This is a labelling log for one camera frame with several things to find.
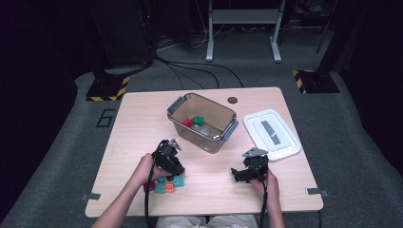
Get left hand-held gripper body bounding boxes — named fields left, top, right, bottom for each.
left=152, top=138, right=182, bottom=172

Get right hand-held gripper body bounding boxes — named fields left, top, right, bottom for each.
left=241, top=147, right=270, bottom=184

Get white box lid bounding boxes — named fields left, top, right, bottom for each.
left=242, top=108, right=302, bottom=162

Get clear brown storage box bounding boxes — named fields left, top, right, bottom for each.
left=166, top=92, right=240, bottom=155

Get person's right hand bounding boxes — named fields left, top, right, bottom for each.
left=254, top=168, right=281, bottom=205

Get person's left hand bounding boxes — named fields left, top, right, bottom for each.
left=130, top=153, right=172, bottom=191

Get person's beige pants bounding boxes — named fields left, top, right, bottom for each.
left=155, top=214, right=259, bottom=228

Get black stand base striped tape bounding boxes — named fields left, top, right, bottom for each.
left=292, top=68, right=340, bottom=95
left=85, top=70, right=131, bottom=103

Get black computer tower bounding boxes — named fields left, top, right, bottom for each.
left=106, top=0, right=157, bottom=68

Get dark curtain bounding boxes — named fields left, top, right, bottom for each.
left=329, top=0, right=403, bottom=181
left=0, top=0, right=110, bottom=222

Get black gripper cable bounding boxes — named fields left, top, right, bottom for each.
left=250, top=162, right=271, bottom=228
left=144, top=140, right=169, bottom=228

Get thin black floor cable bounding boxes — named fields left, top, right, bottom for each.
left=163, top=60, right=221, bottom=90
left=166, top=65, right=205, bottom=90
left=155, top=56, right=245, bottom=89

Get thick black floor cable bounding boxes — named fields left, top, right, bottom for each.
left=104, top=56, right=157, bottom=78

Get white floor cable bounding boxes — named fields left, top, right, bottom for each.
left=156, top=0, right=226, bottom=51

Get white metal stand frame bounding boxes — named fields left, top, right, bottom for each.
left=205, top=0, right=288, bottom=64

